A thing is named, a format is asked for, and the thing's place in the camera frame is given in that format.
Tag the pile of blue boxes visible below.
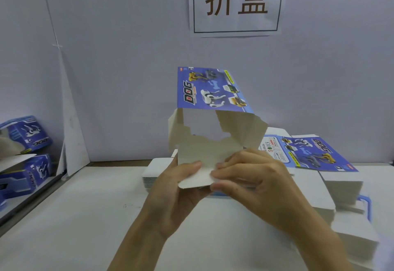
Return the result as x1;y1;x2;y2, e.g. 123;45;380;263
0;115;55;213

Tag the person's left hand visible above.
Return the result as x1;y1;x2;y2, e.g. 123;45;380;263
140;160;213;239

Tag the person's right forearm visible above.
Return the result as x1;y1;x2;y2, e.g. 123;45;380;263
294;215;356;271

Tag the person's left forearm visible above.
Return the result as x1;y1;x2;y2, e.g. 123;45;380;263
108;218;168;271

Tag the person's right hand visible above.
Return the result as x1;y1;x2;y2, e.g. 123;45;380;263
210;149;328;236

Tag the stack of boxes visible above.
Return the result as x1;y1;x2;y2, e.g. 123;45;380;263
142;149;181;194
259;126;381;270

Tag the white paper wall sign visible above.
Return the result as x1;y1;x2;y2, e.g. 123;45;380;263
188;0;289;38

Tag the blue dog-print cardboard box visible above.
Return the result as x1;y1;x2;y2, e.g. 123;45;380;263
167;66;270;190

